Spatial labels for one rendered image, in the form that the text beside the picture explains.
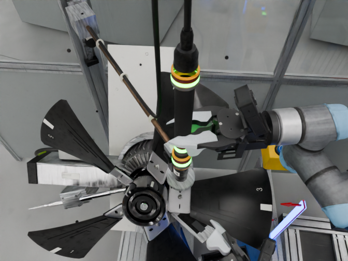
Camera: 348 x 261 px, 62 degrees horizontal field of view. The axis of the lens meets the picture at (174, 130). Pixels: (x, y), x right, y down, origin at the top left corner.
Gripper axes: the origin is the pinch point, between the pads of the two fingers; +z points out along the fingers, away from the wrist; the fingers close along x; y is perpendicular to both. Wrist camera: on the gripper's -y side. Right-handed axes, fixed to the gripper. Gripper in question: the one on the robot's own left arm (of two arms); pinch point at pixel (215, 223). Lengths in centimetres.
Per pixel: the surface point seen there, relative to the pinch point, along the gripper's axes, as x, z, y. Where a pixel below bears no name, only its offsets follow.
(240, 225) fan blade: 0.6, -4.0, -5.3
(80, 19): -27, 69, 1
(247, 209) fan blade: 0.0, -2.1, -9.5
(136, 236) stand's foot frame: 108, 43, 27
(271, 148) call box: 14.2, 12.6, -35.6
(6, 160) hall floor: 107, 151, 85
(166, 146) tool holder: -23.7, 15.6, 2.8
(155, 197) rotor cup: -7.8, 12.9, 10.4
